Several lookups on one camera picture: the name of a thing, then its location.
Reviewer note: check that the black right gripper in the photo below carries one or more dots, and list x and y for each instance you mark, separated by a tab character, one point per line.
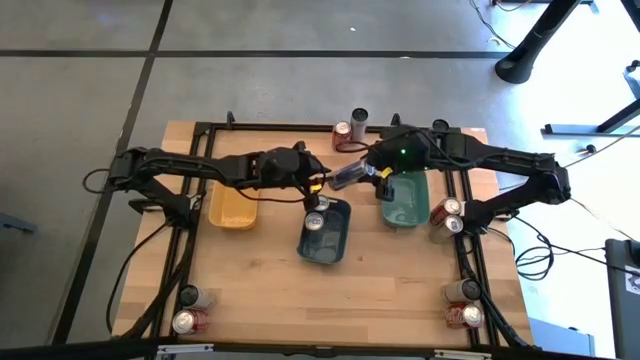
400	142

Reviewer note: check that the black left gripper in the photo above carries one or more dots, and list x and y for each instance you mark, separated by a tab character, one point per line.
285	167

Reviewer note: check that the red cola can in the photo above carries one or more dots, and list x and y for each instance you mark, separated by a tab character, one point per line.
442	212
342	134
197	322
457	316

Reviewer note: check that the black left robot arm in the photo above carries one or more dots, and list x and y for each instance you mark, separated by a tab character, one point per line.
190	165

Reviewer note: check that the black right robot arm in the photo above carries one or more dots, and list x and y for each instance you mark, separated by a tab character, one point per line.
500	157

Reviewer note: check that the green plastic bin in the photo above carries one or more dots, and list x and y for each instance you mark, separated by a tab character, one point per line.
407	205

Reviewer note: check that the dark blue plastic bin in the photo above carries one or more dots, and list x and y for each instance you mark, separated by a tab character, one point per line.
325	245

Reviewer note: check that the yellow plastic bin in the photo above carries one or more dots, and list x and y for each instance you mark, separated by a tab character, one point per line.
232	212

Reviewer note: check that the black stand leg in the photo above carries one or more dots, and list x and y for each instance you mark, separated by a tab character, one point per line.
520	60

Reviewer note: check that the black desk foot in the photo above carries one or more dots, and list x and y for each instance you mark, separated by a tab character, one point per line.
575	129

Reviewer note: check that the pale grey box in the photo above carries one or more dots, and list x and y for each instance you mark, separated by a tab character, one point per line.
560	337

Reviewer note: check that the grey cabinet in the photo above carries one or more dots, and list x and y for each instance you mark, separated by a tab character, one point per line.
620	310

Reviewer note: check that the grey floor object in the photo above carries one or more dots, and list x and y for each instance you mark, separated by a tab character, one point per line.
15	225

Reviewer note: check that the black aluminium table frame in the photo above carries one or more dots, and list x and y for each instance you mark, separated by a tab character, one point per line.
280	128

